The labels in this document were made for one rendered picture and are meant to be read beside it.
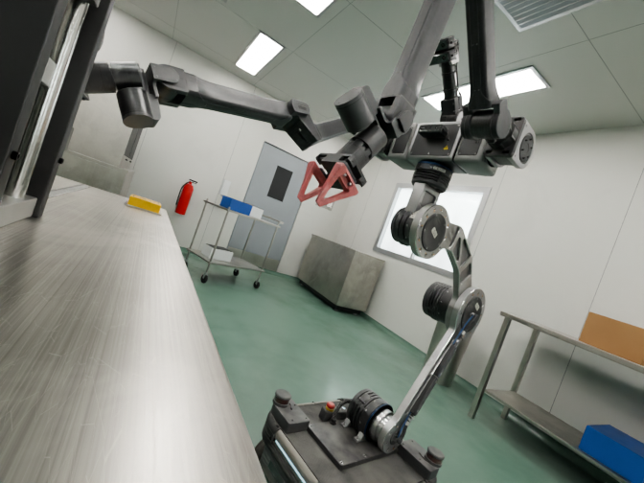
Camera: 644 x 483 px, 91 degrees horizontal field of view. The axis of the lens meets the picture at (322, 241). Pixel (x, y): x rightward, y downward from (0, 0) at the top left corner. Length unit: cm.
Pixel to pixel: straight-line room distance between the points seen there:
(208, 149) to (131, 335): 514
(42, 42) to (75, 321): 21
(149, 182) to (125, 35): 187
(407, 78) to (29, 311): 66
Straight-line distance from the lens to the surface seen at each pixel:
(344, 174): 57
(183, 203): 512
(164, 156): 526
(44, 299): 26
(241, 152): 542
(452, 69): 132
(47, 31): 34
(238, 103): 91
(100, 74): 81
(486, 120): 99
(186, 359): 21
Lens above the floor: 99
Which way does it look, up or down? 1 degrees down
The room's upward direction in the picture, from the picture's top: 20 degrees clockwise
